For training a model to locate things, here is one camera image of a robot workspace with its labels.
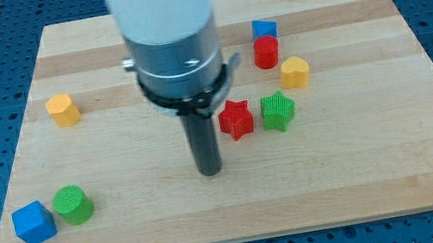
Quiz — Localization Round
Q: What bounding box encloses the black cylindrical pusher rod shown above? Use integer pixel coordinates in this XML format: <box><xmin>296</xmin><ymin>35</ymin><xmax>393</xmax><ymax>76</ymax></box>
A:
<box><xmin>180</xmin><ymin>114</ymin><xmax>222</xmax><ymax>176</ymax></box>

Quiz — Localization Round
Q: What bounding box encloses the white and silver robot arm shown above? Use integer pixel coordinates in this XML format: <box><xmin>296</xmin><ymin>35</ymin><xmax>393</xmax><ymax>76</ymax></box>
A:
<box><xmin>104</xmin><ymin>0</ymin><xmax>240</xmax><ymax>176</ymax></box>

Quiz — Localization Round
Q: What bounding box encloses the wooden board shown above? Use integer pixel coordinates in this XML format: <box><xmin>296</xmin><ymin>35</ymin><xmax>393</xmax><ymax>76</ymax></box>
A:
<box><xmin>0</xmin><ymin>0</ymin><xmax>433</xmax><ymax>243</ymax></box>

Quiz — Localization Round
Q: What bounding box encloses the red cylinder block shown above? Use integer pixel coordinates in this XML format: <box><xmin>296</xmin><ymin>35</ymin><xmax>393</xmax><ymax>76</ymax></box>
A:
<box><xmin>253</xmin><ymin>35</ymin><xmax>279</xmax><ymax>70</ymax></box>

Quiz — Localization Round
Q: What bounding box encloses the yellow hexagon block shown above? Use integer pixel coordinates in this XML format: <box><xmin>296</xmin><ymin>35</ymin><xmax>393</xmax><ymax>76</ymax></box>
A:
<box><xmin>45</xmin><ymin>93</ymin><xmax>81</xmax><ymax>128</ymax></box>

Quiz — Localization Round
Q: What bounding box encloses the blue triangle block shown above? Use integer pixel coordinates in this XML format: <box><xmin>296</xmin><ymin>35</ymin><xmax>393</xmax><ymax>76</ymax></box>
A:
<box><xmin>251</xmin><ymin>20</ymin><xmax>278</xmax><ymax>41</ymax></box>

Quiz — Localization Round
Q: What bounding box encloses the black clamp ring mount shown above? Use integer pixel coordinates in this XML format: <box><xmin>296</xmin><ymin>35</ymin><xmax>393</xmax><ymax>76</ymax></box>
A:
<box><xmin>137</xmin><ymin>53</ymin><xmax>241</xmax><ymax>119</ymax></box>

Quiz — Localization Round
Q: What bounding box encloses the red star block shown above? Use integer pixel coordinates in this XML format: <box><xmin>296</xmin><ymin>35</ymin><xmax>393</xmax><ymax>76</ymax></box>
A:
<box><xmin>218</xmin><ymin>99</ymin><xmax>255</xmax><ymax>141</ymax></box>

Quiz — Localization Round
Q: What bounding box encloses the blue cube block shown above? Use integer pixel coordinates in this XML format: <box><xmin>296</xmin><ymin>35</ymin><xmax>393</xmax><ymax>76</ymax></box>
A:
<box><xmin>11</xmin><ymin>201</ymin><xmax>58</xmax><ymax>243</ymax></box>

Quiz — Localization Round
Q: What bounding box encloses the green cylinder block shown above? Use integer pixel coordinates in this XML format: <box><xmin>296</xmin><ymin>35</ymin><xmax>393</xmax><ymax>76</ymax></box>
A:
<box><xmin>53</xmin><ymin>184</ymin><xmax>94</xmax><ymax>226</ymax></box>

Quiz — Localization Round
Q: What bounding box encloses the green star block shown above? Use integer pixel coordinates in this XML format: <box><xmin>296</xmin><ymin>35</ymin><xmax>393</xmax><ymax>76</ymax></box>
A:
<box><xmin>260</xmin><ymin>90</ymin><xmax>295</xmax><ymax>132</ymax></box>

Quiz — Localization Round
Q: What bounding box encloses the yellow heart block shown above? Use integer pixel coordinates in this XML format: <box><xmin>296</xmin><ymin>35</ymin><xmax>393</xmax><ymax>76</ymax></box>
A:
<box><xmin>280</xmin><ymin>56</ymin><xmax>310</xmax><ymax>89</ymax></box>

